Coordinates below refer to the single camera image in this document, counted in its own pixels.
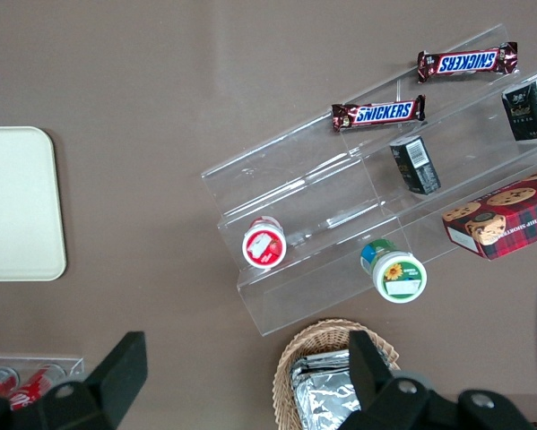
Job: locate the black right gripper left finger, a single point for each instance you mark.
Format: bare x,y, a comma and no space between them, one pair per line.
115,372

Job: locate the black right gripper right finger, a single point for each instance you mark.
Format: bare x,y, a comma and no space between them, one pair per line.
369,367

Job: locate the foil wrapped sandwich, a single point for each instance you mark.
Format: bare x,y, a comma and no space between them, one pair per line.
324,360
326,396

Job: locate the woven wicker basket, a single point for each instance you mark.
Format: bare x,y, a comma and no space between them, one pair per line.
315,342

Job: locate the cream plastic tray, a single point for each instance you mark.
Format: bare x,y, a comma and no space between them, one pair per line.
17,203

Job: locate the clear acrylic can holder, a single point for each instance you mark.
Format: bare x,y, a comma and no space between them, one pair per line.
73,363

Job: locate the green sunflower lid yogurt cup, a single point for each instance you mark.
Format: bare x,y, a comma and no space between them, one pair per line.
395,273

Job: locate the red lid yogurt cup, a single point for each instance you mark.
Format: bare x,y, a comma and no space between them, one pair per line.
264,244

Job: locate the clear acrylic stepped display stand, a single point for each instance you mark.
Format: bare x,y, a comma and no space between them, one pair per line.
322,188

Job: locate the red tartan cookie box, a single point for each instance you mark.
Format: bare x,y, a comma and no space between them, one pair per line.
501,215

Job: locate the black carton with barcode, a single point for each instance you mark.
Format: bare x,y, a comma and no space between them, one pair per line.
415,165

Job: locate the Snickers chocolate bar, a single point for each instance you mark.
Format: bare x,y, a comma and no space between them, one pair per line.
467,61
380,112

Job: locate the black carton with gold print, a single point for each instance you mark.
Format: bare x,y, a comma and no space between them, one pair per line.
529,109

